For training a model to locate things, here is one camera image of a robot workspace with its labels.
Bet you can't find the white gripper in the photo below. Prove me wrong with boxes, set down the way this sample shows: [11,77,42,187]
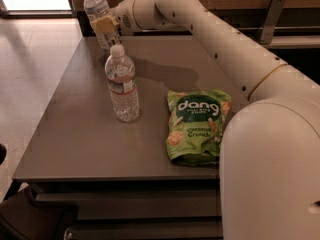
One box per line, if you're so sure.
[91,0,137,45]

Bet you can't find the blue label plastic bottle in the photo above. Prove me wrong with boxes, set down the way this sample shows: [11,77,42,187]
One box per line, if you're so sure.
[84,0,113,51]

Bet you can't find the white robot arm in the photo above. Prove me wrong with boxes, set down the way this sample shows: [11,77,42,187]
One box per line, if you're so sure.
[109,0,320,240]

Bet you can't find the red label clear water bottle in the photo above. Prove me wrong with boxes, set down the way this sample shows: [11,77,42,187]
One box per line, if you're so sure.
[105,44,140,122]

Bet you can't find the green dang coconut crunch bag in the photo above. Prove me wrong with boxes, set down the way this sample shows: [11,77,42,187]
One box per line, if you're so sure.
[166,90,231,166]

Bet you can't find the grey upper drawer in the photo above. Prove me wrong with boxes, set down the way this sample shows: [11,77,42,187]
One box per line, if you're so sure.
[37,190,221,220]

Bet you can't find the grey drawer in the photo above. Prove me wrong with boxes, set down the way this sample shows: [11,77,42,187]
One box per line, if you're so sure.
[65,220,223,240]
[37,190,221,220]

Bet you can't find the grey lower drawer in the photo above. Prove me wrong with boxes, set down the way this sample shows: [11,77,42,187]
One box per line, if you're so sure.
[65,220,223,240]

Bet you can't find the dark brown chair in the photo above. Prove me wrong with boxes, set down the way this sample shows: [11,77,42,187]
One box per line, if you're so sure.
[0,187,78,240]

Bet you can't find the right metal wall bracket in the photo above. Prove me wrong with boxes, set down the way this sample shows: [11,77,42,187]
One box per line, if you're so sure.
[257,0,286,45]

